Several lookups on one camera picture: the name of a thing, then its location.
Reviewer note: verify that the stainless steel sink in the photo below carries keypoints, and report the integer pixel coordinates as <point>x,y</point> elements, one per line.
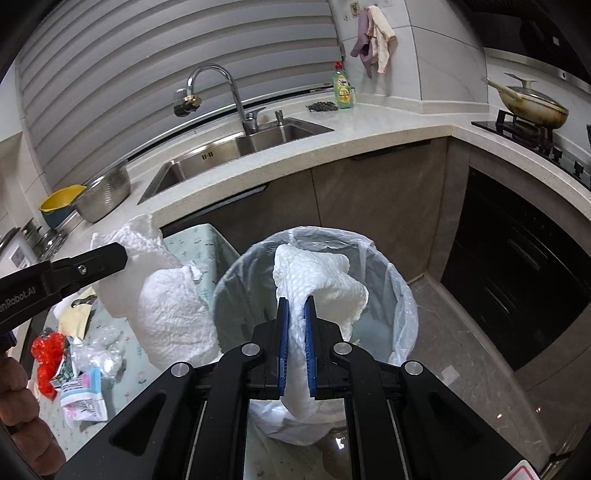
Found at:
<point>277,134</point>

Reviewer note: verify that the black gas stove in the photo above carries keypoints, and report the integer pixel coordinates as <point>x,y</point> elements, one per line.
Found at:
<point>521,134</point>

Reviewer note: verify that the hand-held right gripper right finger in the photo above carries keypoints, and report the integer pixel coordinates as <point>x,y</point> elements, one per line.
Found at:
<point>310,350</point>

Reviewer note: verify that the clear plastic wrapper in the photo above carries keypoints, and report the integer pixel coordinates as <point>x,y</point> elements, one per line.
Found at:
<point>99,355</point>

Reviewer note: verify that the beige paper bag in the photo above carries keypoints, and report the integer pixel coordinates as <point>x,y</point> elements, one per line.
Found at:
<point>74,321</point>

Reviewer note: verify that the floral printed tablecloth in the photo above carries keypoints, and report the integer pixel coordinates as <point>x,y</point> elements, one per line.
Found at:
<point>134,392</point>

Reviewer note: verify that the glass wok lid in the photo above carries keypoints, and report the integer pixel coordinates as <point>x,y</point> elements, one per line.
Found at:
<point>531,94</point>

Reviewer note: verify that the grey window blind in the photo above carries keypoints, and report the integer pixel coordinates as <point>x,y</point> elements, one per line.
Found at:
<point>138,60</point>

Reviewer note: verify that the black range hood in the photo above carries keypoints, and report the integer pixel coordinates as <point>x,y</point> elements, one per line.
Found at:
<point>531,27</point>

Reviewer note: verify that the dark steel wool scrubber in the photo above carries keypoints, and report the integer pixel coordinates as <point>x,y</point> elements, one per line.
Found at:
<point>322,106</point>

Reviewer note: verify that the yellow plastic bowl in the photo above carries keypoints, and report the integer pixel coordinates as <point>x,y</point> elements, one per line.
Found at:
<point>60,196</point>

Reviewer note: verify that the wall socket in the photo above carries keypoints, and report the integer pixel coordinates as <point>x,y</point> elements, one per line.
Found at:
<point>355,8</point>

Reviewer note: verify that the beige hanging cloth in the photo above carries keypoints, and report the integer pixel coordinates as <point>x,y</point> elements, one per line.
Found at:
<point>383,37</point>

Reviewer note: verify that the green dish soap bottle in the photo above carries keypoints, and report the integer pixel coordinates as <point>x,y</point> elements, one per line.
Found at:
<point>344,92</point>

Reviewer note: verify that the black built-in oven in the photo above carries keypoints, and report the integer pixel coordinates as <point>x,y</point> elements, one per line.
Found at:
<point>508,277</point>

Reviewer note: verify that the red plastic wrapper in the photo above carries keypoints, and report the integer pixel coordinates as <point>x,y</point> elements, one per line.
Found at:
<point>46,350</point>

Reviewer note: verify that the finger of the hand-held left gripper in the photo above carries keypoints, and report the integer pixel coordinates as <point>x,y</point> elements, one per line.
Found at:
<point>92,265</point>

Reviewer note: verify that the person's left hand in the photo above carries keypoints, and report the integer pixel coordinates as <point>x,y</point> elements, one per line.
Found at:
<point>18,392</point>

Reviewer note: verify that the purple hanging cloth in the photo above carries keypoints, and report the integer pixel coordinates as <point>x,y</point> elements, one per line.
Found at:
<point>362,41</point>

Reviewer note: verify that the trash bin with plastic liner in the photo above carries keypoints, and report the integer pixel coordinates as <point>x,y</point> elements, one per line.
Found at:
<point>388,295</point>

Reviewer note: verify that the yellow and blue bowl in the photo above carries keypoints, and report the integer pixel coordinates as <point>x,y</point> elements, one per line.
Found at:
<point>57,219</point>

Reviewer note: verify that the chrome kitchen faucet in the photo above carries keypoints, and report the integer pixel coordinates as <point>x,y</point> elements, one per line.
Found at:
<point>233,87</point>

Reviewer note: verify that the stainless steel colander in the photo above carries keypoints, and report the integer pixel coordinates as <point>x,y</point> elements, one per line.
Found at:
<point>104,194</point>

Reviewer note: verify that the cream wok pan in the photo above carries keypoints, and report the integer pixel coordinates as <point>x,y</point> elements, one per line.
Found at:
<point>540,117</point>

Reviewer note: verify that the pink white packet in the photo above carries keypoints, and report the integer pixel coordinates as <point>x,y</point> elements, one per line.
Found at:
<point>85,392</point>

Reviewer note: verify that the small printed wrapper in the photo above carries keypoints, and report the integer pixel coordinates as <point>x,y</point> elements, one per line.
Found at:
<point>62,371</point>

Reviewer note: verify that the grey base cabinet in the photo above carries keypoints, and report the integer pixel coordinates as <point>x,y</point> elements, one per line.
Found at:
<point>369,207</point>

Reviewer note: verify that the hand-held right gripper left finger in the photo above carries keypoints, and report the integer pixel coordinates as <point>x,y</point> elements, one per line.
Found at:
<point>282,346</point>

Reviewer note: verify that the white paper towel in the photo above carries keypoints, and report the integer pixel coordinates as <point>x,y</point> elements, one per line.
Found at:
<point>314,277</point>
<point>171,314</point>

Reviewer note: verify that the white rice cooker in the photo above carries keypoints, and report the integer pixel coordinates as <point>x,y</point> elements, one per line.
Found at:
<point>16,254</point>

